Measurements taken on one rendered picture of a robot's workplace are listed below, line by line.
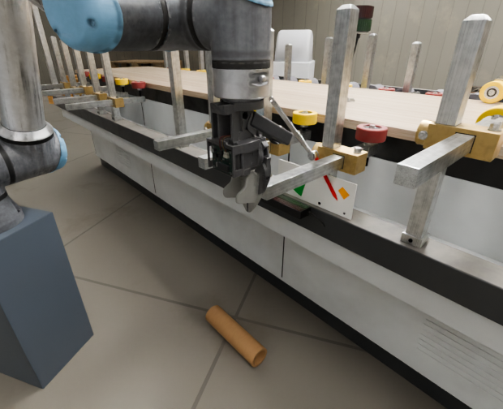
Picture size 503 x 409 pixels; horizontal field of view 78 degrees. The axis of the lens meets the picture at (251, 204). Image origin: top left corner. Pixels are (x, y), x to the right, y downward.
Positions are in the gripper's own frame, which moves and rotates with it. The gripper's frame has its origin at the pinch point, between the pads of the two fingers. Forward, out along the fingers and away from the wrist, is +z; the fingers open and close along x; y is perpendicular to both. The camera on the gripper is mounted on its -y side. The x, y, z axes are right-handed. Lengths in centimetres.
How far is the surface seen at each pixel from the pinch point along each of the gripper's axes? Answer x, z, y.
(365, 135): 0.5, -6.6, -40.3
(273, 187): 1.5, -2.8, -4.6
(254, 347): -18, 75, -18
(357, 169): 5.0, -0.9, -30.3
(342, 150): 0.2, -4.4, -30.6
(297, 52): -263, -18, -326
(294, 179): 1.5, -2.6, -10.8
